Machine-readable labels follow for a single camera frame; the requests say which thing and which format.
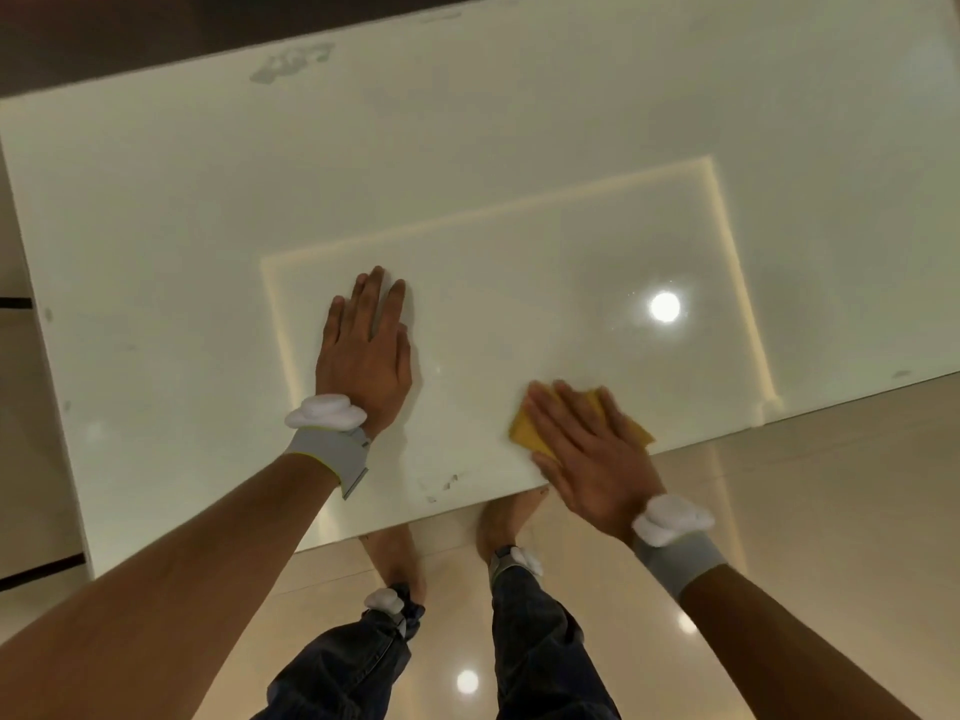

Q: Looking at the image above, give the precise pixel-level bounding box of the grey right wristband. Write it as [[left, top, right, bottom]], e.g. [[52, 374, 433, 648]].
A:
[[633, 532, 729, 601]]

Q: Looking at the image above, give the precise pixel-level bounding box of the person's left forearm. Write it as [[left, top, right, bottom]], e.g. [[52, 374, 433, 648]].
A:
[[0, 451, 340, 720]]

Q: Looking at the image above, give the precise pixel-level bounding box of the white left wrist tracker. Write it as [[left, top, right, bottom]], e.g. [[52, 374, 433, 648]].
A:
[[284, 394, 369, 432]]

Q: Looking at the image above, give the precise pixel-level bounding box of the person's right foot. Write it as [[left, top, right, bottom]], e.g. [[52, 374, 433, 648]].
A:
[[475, 487, 550, 557]]

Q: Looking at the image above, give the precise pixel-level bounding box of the yellow cleaning cloth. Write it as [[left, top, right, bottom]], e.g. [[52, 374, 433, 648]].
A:
[[508, 388, 656, 466]]

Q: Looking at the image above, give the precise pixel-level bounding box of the person's jeans leg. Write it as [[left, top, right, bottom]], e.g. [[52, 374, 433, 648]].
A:
[[491, 565, 624, 720], [251, 583, 426, 720]]

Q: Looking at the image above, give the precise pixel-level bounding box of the white right wrist tracker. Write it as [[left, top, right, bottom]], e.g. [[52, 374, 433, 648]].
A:
[[631, 494, 717, 549]]

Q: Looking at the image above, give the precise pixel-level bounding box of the person's right hand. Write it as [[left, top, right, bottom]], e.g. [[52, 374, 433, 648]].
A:
[[521, 379, 669, 548]]

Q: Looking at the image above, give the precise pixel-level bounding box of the white right ankle tracker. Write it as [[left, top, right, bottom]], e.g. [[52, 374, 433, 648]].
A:
[[490, 545, 545, 586]]

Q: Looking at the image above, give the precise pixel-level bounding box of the person's left foot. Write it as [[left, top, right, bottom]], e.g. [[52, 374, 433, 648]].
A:
[[366, 520, 429, 602]]

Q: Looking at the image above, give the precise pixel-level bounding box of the person's foot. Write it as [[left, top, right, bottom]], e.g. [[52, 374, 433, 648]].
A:
[[475, 487, 550, 557], [366, 520, 429, 602]]

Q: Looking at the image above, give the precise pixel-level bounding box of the person's left hand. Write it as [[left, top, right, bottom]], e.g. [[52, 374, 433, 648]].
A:
[[314, 265, 414, 443]]

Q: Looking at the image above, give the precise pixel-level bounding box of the person's right jeans leg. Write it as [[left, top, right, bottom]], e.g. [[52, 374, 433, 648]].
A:
[[491, 565, 624, 720]]

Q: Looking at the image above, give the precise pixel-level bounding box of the white wrist tracker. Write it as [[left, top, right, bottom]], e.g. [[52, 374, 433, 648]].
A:
[[631, 494, 717, 549], [284, 394, 369, 432]]

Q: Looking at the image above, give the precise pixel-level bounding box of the person's right forearm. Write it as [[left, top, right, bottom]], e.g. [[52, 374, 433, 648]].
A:
[[678, 565, 924, 720]]

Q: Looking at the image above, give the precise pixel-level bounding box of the grey wristband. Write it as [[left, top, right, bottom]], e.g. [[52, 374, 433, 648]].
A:
[[633, 532, 729, 601], [288, 425, 374, 502]]

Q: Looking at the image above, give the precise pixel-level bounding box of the grey left wristband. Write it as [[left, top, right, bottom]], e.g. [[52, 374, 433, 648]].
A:
[[288, 425, 374, 502]]

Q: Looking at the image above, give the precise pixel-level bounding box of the person's left jeans leg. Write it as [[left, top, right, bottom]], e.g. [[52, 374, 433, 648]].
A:
[[251, 583, 426, 720]]

